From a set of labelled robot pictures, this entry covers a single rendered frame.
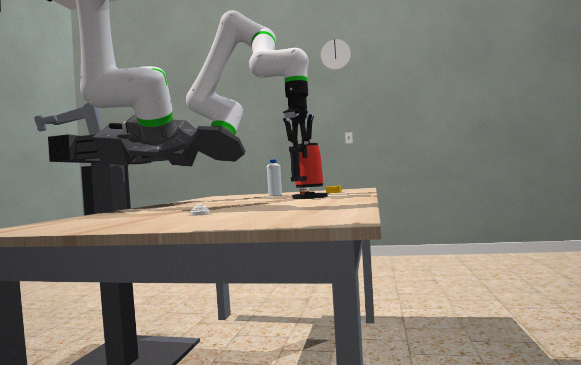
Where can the white plastic bottle with blue cap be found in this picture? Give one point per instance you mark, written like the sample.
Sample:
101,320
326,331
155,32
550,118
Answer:
274,179

